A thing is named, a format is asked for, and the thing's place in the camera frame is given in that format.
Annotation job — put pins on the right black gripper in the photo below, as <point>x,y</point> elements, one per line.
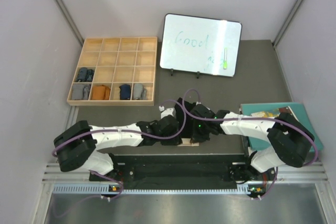
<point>196,137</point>

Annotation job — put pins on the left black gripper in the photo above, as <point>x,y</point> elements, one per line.
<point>174,142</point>

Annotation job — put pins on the black underwear beige waistband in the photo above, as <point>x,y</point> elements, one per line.
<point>187,131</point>

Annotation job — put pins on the grey underwear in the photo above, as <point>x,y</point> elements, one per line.
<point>139,91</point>

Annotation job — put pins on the navy blue white underwear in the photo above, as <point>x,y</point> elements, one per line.
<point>125,92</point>

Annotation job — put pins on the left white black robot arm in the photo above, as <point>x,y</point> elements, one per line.
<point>79,146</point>

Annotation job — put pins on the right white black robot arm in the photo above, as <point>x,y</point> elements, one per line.
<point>289,141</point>

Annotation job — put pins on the teal folder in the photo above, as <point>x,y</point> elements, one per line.
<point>298,110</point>

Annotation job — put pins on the green marker pen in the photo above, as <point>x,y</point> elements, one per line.
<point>225,59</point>

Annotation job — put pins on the yellow paperback book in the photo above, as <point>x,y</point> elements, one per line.
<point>273,113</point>

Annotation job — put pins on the rolled orange cloth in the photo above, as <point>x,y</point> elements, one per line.
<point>100,92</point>

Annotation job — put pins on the wooden compartment tray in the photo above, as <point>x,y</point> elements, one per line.
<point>117,61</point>

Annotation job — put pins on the small whiteboard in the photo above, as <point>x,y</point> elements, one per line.
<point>196,44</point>

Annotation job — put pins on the rolled grey cloth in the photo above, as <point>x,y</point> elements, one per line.
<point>80,91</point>

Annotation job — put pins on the rolled dark patterned socks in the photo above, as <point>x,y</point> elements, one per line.
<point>85,75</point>

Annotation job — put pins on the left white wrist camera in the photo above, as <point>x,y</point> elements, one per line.
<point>167,112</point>

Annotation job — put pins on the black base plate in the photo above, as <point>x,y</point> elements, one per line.
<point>140,172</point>

